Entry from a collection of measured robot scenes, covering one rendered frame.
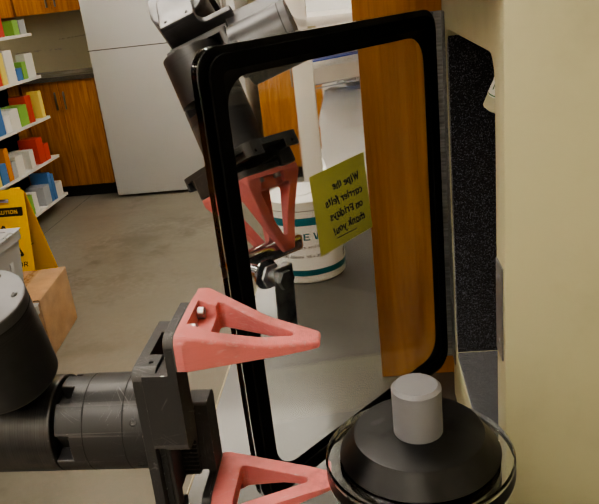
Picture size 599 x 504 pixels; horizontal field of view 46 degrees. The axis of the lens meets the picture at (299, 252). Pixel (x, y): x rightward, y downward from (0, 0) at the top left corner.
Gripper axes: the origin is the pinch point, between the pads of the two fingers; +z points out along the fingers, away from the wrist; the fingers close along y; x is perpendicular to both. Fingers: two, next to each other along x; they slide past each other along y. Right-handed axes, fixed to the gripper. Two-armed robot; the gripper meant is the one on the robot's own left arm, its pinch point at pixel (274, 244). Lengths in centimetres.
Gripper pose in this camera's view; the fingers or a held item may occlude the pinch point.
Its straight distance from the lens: 66.4
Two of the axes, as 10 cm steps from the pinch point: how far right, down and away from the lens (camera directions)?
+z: 3.9, 9.2, 0.2
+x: -6.9, 3.1, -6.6
